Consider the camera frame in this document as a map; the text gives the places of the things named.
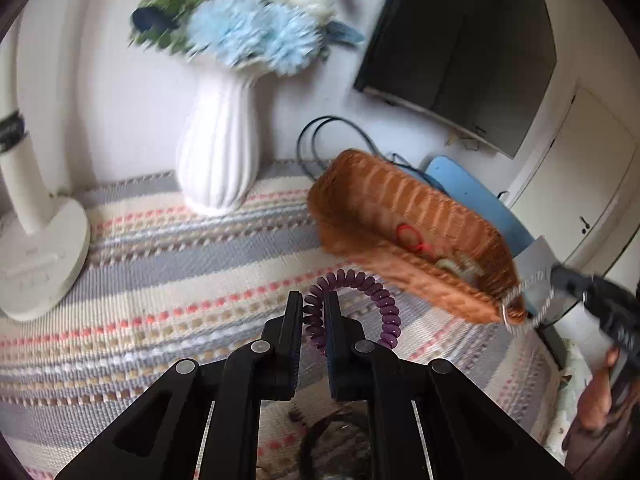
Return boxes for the silver chain bracelet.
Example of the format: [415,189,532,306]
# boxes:
[499,271,557,330]

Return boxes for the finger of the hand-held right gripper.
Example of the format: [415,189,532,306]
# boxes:
[549,264,595,303]

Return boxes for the black hair hoop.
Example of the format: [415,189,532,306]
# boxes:
[289,406,373,480]

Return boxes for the pale green bracelet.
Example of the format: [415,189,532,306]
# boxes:
[434,254,483,282]

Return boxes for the striped woven table mat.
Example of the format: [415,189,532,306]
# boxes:
[0,159,567,480]

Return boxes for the white lamp base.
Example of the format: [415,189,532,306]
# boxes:
[0,49,92,322]

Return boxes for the red string bracelet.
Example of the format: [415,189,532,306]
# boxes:
[396,223,432,255]

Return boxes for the white cabinet door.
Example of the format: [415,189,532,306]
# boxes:
[504,79,640,273]

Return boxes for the black cable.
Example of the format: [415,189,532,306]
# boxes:
[297,115,441,188]

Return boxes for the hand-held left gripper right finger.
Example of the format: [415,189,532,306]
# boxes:
[323,290,572,480]

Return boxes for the brown wicker basket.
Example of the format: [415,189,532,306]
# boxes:
[307,148,527,325]

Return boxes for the black flat screen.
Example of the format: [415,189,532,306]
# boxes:
[353,0,559,160]

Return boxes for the person's right hand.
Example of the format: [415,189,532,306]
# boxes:
[576,347,622,432]

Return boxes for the dark sleeve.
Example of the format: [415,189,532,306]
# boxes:
[564,360,640,480]

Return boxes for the blue and white flower bouquet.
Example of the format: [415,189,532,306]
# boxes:
[128,0,382,79]

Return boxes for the white ribbed vase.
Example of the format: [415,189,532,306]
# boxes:
[175,56,274,217]

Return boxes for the pale printed cloth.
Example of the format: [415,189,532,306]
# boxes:
[541,337,588,463]

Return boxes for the purple spiral hair tie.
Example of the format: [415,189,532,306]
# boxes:
[302,269,401,356]

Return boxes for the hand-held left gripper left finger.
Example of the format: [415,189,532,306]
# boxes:
[55,290,305,480]

